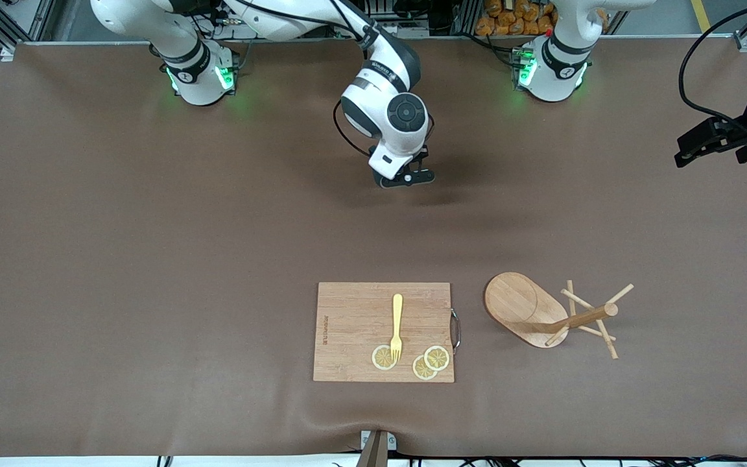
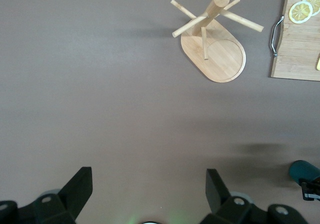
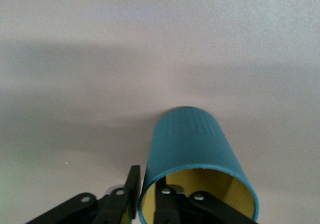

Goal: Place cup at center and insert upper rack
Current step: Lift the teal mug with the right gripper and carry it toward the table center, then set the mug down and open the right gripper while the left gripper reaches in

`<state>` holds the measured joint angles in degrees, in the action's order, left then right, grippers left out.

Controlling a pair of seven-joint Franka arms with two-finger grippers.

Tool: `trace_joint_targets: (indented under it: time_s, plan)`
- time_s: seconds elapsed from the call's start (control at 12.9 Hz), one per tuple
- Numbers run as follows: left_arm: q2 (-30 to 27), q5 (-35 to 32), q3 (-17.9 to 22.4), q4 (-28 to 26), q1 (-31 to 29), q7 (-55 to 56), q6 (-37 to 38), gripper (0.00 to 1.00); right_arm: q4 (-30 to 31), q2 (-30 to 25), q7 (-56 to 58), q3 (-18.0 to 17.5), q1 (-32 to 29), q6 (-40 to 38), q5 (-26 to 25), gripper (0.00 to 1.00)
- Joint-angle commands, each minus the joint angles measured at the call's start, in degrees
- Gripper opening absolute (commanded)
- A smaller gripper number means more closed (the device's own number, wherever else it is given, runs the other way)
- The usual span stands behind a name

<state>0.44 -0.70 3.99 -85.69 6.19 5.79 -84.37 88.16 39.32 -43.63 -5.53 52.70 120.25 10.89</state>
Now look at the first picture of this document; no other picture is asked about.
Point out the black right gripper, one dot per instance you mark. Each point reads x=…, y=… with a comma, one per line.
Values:
x=422, y=155

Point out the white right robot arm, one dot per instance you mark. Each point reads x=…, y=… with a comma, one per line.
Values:
x=373, y=110

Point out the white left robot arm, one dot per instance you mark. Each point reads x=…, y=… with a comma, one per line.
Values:
x=552, y=78

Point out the wooden mug tree rack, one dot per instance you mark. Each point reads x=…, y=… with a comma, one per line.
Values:
x=516, y=305

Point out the yellow plastic fork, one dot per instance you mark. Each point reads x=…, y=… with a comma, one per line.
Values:
x=397, y=318

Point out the pile of orange bags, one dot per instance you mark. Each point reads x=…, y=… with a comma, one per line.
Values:
x=509, y=16

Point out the wooden cutting board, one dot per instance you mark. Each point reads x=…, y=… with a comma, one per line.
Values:
x=354, y=324

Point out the lemon slice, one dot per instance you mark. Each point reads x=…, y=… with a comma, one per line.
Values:
x=381, y=358
x=421, y=370
x=438, y=357

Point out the grey metal table bracket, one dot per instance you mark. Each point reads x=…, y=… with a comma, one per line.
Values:
x=377, y=451

